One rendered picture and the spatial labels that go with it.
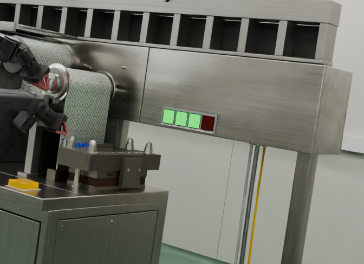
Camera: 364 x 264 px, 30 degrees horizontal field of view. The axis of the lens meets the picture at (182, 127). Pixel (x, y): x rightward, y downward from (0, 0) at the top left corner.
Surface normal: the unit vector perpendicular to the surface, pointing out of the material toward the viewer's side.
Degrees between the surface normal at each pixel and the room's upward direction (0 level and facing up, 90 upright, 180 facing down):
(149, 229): 90
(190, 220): 90
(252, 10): 90
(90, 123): 90
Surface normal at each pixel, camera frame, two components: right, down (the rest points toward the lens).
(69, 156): -0.57, -0.04
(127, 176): 0.80, 0.15
